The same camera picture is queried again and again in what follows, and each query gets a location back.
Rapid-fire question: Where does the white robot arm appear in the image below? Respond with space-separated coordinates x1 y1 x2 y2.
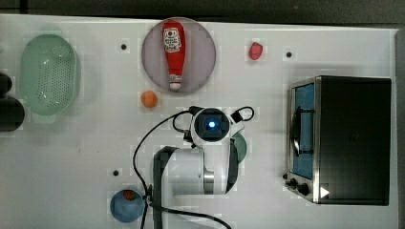
151 106 246 229

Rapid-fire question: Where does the orange toy fruit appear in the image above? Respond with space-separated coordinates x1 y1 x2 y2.
140 91 159 108

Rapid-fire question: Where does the grey round plate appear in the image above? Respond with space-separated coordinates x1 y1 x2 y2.
141 17 216 94

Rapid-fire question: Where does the red strawberry toy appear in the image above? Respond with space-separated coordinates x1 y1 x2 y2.
248 42 264 60

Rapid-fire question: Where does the red ketchup bottle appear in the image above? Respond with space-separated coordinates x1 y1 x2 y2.
162 20 186 91

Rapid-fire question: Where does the small red toy in bowl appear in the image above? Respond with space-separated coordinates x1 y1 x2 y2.
123 190 136 200

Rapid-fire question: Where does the blue bowl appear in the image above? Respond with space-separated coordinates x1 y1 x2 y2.
110 190 144 223

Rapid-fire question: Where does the silver black toaster oven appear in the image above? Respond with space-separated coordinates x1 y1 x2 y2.
283 75 392 206

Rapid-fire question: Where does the green perforated colander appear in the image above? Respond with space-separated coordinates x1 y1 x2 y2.
17 34 78 124

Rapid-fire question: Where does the large black pan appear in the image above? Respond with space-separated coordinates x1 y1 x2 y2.
0 96 25 132

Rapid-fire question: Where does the small black pot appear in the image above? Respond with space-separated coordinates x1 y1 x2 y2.
0 73 12 94

